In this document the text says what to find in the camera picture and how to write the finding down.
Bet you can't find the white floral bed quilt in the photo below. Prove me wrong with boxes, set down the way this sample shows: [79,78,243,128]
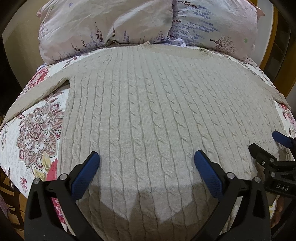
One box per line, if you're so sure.
[0,45,296,235]

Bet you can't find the wooden headboard frame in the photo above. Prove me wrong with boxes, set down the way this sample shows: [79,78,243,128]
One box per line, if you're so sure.
[251,1,295,97]

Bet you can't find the left pink floral pillow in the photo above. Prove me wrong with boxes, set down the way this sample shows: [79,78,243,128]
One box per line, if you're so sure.
[37,1,173,65]

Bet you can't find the beige cable-knit sweater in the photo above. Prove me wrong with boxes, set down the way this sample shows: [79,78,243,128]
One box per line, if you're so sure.
[0,42,290,241]

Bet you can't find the pink floral pillow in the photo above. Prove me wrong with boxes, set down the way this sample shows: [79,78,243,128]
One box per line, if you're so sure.
[37,1,173,65]
[169,0,264,59]

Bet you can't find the right pink floral pillow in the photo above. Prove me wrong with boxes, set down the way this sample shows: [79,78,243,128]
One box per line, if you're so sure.
[169,0,264,59]

